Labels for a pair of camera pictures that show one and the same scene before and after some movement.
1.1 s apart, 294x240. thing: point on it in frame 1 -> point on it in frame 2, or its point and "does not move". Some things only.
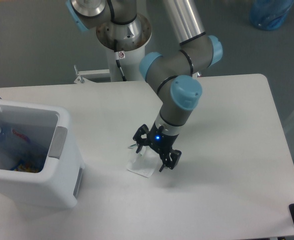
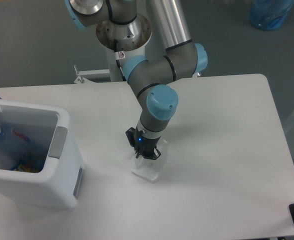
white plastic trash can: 30,158 does not move
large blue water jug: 270,15 does not move
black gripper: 162,142 -> 142,145
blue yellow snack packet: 23,166 does not move
